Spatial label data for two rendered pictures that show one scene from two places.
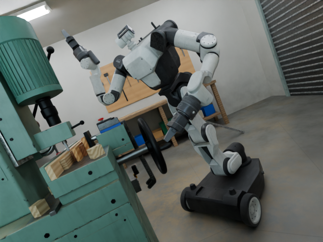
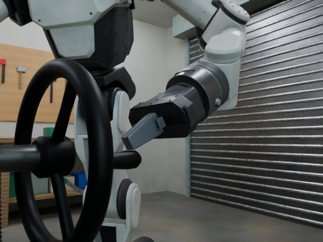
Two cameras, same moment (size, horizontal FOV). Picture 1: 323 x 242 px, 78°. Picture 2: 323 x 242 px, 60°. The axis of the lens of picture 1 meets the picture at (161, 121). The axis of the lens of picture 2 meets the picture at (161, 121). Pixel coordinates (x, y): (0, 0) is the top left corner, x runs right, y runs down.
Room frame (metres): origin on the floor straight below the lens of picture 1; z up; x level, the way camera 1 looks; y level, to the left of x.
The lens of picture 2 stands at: (0.50, 0.19, 0.84)
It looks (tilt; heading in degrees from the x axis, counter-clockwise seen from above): 4 degrees up; 326
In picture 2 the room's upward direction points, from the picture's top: straight up
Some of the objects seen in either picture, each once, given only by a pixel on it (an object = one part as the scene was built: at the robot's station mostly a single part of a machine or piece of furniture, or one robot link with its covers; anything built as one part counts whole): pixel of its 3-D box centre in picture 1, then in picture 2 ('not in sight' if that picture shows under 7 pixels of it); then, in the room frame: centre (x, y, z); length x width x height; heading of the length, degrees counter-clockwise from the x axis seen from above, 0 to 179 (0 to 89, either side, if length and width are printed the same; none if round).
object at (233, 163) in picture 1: (225, 163); not in sight; (1.56, -0.35, 0.28); 0.21 x 0.20 x 0.13; 131
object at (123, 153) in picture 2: (165, 146); (121, 160); (0.83, 0.03, 0.81); 0.06 x 0.03 x 0.03; 101
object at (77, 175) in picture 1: (101, 152); not in sight; (0.96, 0.33, 0.87); 0.61 x 0.30 x 0.06; 11
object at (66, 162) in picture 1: (78, 149); not in sight; (1.03, 0.45, 0.92); 0.60 x 0.02 x 0.04; 11
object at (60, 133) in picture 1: (56, 136); not in sight; (0.87, 0.44, 1.03); 0.14 x 0.07 x 0.09; 101
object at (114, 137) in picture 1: (113, 137); not in sight; (0.98, 0.25, 0.91); 0.15 x 0.14 x 0.09; 11
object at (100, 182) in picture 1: (94, 170); not in sight; (0.88, 0.36, 0.82); 0.40 x 0.21 x 0.04; 11
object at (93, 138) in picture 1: (95, 137); not in sight; (0.96, 0.32, 0.95); 0.09 x 0.07 x 0.09; 11
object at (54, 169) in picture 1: (70, 154); not in sight; (0.94, 0.46, 0.92); 0.60 x 0.02 x 0.05; 11
